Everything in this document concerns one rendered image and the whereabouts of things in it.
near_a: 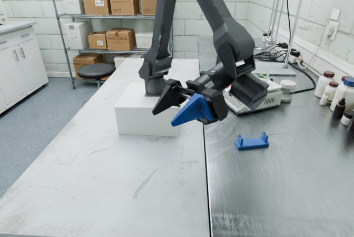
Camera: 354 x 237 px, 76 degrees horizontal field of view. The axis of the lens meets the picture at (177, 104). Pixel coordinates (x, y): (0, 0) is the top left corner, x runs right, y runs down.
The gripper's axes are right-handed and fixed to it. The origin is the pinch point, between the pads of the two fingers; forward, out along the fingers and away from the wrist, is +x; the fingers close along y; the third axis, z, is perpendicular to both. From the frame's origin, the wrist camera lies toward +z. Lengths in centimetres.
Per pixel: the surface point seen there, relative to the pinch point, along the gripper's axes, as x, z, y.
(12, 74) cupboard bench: 56, -5, 288
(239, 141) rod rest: -16.3, 24.5, 4.8
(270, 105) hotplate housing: -43, 32, 15
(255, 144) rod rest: -19.8, 27.3, 2.3
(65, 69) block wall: 1, 26, 362
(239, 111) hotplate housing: -29.7, 26.3, 17.4
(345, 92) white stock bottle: -62, 34, -2
